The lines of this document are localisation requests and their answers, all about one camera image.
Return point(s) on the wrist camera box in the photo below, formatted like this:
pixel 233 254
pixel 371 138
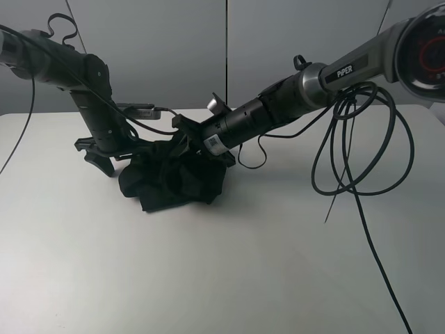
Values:
pixel 217 106
pixel 139 111

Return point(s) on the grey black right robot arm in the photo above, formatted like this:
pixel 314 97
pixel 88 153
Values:
pixel 410 52

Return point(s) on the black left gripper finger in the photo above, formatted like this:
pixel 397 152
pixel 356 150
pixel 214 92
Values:
pixel 104 164

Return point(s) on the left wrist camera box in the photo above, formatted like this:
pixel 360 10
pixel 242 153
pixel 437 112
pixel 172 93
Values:
pixel 139 111

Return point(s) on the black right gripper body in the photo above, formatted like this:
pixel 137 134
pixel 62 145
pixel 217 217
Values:
pixel 192 143

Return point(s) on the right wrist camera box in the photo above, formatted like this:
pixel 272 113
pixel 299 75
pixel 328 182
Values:
pixel 217 106

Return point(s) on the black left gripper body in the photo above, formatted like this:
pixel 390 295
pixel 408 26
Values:
pixel 111 146

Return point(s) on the black printed t-shirt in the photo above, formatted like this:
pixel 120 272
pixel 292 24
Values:
pixel 172 173

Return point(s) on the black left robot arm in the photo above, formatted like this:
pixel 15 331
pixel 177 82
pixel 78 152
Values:
pixel 31 56

